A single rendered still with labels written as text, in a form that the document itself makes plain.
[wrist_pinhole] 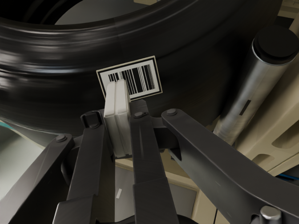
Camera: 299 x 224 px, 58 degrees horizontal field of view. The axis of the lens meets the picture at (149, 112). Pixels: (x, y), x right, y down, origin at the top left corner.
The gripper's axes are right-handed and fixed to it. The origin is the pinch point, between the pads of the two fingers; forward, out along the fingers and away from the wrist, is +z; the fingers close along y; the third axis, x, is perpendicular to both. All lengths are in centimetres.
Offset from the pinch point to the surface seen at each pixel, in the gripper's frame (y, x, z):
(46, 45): -6.5, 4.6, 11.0
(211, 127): 15.5, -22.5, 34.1
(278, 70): 16.0, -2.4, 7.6
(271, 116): 18.1, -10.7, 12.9
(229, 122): 14.4, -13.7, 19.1
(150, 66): 3.3, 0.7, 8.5
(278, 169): 22.9, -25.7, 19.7
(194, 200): 11, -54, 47
